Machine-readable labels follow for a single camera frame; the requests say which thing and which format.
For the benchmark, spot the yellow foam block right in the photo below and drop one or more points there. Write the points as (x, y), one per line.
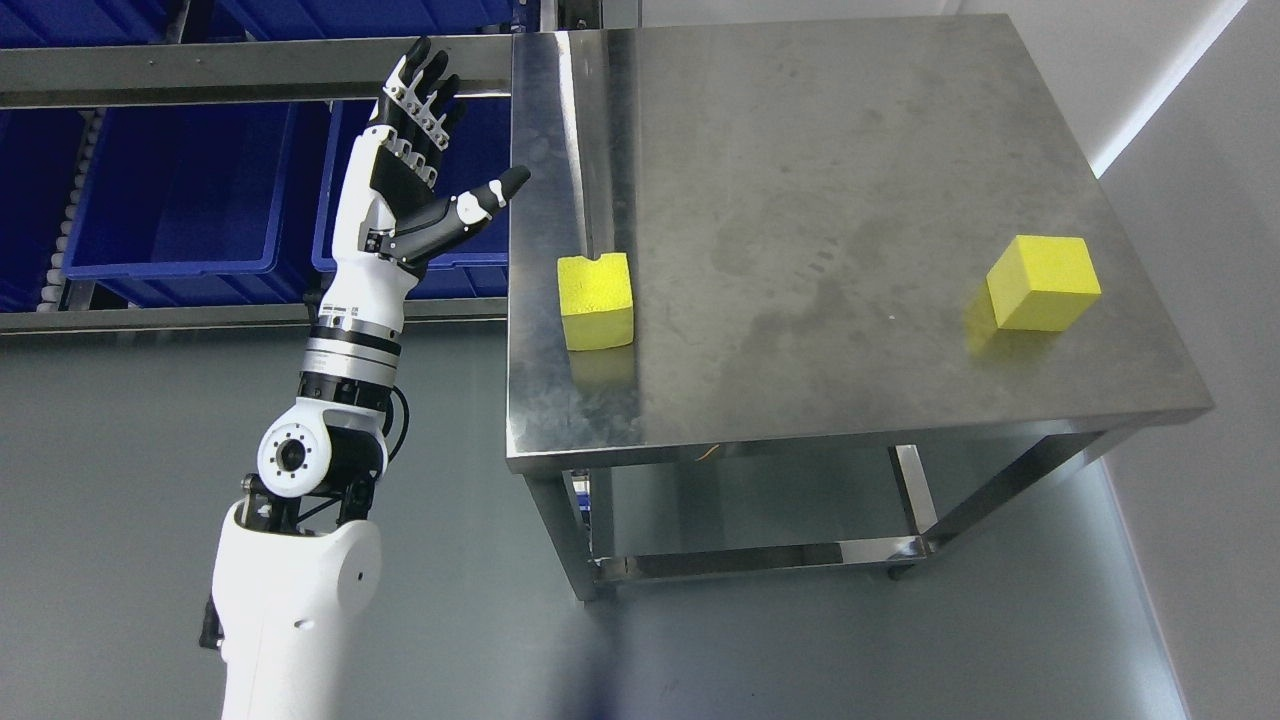
(1042, 283)

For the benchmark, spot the blue plastic bin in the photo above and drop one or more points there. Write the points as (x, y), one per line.
(479, 151)
(39, 156)
(201, 205)
(309, 20)
(27, 24)

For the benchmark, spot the stainless steel table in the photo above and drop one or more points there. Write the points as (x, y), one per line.
(810, 210)

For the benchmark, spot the yellow foam block left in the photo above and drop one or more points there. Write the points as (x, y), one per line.
(596, 302)

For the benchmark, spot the yellow foam block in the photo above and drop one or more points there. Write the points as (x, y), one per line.
(1042, 283)
(596, 302)

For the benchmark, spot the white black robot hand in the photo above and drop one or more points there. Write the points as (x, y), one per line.
(389, 224)

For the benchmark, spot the white humanoid robot arm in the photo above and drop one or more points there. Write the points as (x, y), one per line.
(298, 558)

